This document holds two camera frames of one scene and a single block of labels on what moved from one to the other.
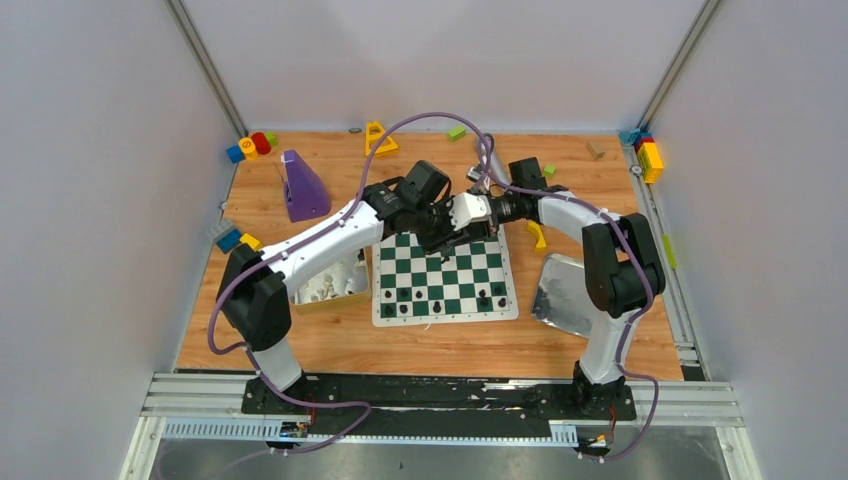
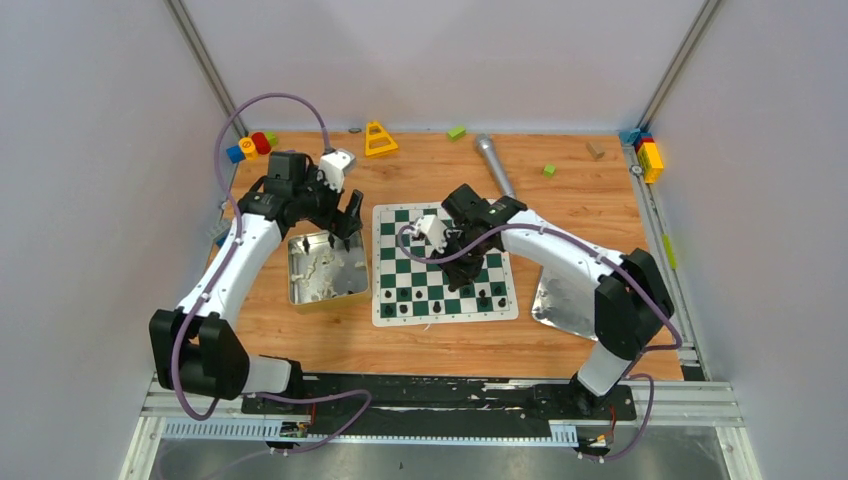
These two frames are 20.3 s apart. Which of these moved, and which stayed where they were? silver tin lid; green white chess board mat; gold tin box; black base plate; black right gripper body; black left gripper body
Moved: black left gripper body; black right gripper body
Stayed: green white chess board mat; black base plate; gold tin box; silver tin lid
